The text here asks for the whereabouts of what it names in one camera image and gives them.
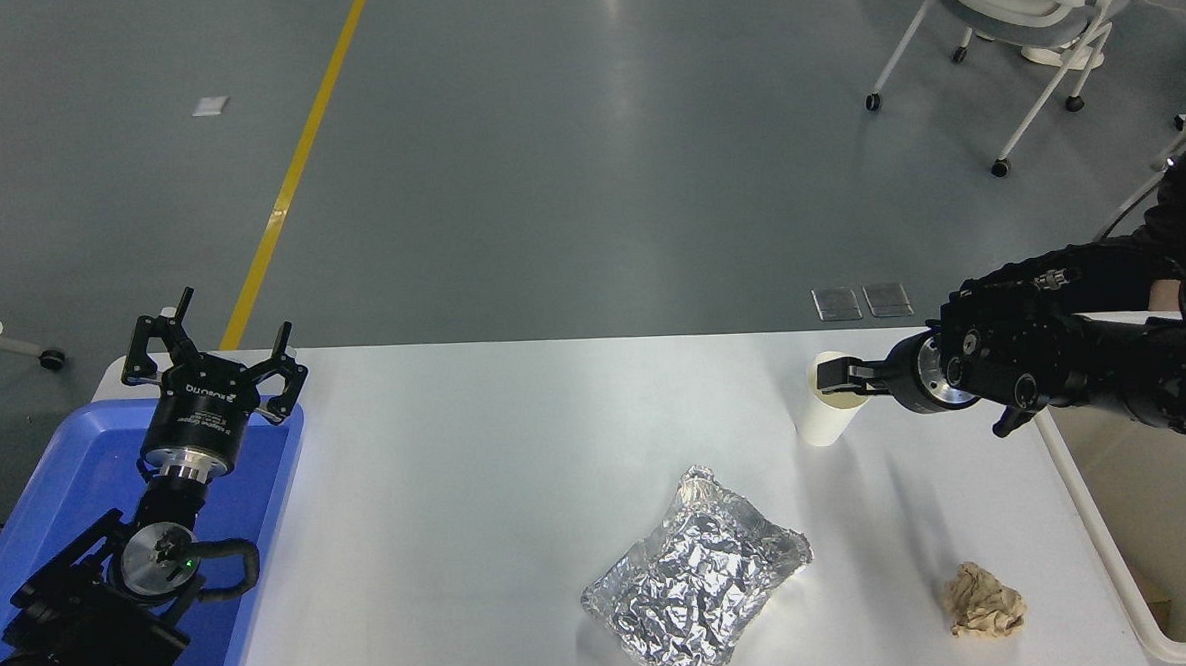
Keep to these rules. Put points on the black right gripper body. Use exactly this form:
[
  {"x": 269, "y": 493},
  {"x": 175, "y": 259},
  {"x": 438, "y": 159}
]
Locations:
[{"x": 917, "y": 374}]

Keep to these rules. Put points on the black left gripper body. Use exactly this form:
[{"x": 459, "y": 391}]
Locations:
[{"x": 201, "y": 410}]

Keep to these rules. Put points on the white paper cup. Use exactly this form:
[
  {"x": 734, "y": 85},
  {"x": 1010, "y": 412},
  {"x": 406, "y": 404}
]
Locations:
[{"x": 822, "y": 423}]

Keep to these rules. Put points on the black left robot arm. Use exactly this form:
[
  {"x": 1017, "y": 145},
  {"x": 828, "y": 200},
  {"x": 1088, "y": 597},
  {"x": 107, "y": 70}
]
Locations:
[{"x": 152, "y": 557}]

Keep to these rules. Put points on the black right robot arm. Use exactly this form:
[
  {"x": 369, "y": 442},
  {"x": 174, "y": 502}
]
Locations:
[{"x": 1105, "y": 361}]

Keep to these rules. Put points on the person's hand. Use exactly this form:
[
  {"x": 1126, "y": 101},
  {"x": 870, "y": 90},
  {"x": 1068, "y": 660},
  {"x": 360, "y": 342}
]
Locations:
[{"x": 1164, "y": 296}]

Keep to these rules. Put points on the metal floor outlet plate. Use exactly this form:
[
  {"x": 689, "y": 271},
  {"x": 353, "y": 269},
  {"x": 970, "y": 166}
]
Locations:
[
  {"x": 888, "y": 300},
  {"x": 837, "y": 304}
]

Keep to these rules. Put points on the blue plastic tray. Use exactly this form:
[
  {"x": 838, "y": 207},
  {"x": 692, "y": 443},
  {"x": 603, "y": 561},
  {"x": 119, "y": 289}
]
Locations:
[{"x": 78, "y": 466}]

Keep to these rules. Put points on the crumpled tan paper ball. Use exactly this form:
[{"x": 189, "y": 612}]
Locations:
[{"x": 983, "y": 604}]

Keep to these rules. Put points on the crumpled silver foil tray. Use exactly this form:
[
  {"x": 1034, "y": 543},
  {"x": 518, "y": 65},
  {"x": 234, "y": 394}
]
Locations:
[{"x": 699, "y": 579}]

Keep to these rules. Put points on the large pale plastic bin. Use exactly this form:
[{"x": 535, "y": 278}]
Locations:
[{"x": 1161, "y": 508}]

